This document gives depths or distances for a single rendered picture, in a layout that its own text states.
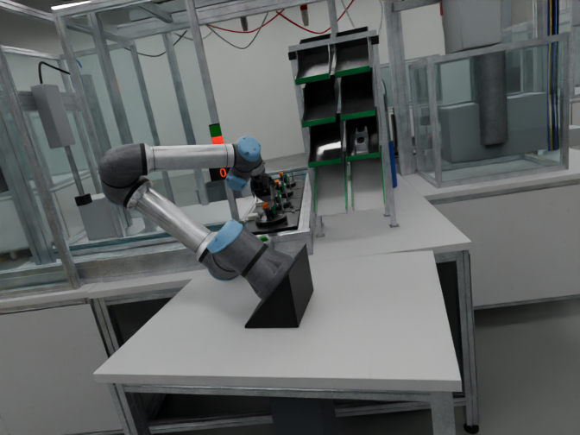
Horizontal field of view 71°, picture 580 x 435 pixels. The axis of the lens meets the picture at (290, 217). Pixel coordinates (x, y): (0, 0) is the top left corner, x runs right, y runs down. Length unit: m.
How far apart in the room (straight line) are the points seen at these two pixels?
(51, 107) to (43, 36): 11.13
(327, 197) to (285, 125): 10.60
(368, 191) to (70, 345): 1.42
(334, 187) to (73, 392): 1.46
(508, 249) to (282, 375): 1.79
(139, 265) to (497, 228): 1.82
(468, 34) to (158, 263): 1.89
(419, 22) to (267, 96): 4.79
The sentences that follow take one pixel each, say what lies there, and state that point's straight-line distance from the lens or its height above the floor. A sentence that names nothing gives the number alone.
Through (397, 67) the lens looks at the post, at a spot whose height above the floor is 1.55.
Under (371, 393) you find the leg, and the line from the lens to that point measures 1.00.
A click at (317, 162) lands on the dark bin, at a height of 1.20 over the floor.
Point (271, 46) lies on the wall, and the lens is 12.36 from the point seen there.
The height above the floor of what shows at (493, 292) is 0.24.
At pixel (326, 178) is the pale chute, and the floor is 1.12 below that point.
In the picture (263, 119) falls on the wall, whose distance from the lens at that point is 12.22.
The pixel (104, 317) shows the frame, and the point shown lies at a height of 0.74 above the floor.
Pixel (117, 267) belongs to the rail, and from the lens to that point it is 1.85.
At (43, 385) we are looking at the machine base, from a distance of 2.25.
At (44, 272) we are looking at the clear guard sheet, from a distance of 1.99.
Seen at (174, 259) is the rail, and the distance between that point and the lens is 1.74.
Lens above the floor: 1.44
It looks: 15 degrees down
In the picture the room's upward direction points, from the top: 10 degrees counter-clockwise
